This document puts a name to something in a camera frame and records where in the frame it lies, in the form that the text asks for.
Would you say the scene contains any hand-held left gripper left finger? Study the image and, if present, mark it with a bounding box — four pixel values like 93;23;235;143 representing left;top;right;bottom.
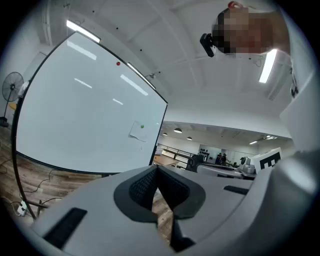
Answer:
31;164;176;256

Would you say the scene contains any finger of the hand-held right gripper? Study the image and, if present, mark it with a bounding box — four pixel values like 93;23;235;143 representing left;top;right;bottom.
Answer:
196;162;241;179

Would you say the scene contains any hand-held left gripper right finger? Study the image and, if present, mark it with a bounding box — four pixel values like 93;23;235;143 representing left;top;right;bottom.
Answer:
158;164;254;253

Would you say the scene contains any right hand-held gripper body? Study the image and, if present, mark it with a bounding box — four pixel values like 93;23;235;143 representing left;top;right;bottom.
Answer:
237;147;282;180

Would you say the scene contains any white paper sheet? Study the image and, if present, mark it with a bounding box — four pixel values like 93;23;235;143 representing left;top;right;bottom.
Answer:
129;120;149;143

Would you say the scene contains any white whiteboard with black frame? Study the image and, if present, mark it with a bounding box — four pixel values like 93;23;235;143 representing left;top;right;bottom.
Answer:
11;31;169;175

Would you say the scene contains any black metal railing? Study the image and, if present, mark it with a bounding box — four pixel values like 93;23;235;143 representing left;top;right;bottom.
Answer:
156;144;195;166

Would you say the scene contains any wooden desk with white legs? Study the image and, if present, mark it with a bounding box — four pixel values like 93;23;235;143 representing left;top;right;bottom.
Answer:
152;154;180;167

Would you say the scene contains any person's white shirt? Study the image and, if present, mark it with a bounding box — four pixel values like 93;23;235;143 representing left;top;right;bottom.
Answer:
249;7;320;256

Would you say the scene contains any white power strip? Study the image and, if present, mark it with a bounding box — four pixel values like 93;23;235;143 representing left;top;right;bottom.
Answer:
16;199;28;217

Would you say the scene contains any long ceiling light tube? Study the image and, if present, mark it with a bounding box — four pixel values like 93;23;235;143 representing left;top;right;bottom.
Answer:
258;49;278;84

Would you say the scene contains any person's head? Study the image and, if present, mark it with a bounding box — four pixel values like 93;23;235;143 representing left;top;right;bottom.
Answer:
211;6;292;60

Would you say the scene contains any black standing fan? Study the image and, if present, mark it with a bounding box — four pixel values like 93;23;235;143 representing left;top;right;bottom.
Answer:
0;71;25;128

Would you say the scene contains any black floor cable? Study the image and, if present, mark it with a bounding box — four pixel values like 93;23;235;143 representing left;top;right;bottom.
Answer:
23;168;63;195

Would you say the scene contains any white floor cable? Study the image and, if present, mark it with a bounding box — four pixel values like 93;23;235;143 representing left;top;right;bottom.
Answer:
0;196;21;213

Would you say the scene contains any black head camera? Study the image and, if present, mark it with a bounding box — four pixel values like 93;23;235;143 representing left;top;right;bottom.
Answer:
199;32;218;58

